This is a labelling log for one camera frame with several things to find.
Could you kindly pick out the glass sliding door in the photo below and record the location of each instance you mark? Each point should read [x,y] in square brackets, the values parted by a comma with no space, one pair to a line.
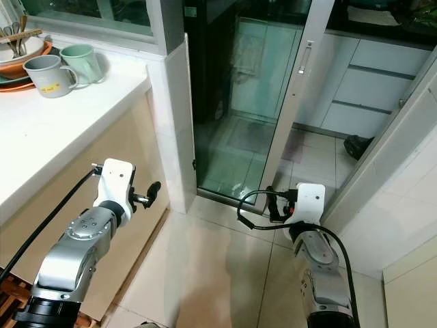
[246,116]

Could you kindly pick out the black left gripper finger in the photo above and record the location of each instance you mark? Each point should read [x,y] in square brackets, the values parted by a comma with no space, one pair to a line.
[151,193]

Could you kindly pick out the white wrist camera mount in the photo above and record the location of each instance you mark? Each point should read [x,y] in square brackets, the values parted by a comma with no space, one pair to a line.
[311,201]
[116,179]

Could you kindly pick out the teal plate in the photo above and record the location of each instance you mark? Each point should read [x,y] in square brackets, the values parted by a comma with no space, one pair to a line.
[7,80]

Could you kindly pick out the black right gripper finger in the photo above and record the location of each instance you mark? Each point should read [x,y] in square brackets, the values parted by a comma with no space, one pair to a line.
[270,205]

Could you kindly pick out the wooden stick utensil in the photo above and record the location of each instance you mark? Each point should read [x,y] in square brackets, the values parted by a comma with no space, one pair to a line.
[20,35]

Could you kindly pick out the aluminium window frame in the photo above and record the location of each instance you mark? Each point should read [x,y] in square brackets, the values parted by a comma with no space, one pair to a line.
[109,30]

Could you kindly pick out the orange bowl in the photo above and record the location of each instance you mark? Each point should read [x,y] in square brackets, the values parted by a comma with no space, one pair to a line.
[13,68]

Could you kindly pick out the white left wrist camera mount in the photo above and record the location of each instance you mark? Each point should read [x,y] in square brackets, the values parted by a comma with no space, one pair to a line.
[116,179]

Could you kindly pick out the black object on floor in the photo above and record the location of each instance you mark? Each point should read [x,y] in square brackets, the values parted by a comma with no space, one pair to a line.
[358,147]

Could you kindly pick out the wooden spoon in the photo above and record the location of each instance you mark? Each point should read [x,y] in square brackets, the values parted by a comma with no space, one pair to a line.
[22,24]

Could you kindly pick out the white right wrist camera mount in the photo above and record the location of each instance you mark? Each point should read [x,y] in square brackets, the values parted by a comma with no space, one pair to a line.
[311,201]

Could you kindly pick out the white drawer cabinet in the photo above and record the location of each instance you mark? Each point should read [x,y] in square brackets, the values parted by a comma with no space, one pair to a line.
[375,78]

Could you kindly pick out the white bowl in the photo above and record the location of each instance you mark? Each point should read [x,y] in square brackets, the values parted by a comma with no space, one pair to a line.
[17,49]

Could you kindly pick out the green mug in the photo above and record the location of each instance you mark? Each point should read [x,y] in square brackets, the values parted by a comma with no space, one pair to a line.
[83,63]

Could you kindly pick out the grey mug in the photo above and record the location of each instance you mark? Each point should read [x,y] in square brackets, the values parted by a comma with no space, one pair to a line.
[44,76]

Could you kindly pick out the orange plate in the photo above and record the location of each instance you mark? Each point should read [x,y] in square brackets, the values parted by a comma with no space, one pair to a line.
[10,87]

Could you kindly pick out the beige counter cabinet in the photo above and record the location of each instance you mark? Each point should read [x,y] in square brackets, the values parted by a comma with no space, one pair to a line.
[41,213]

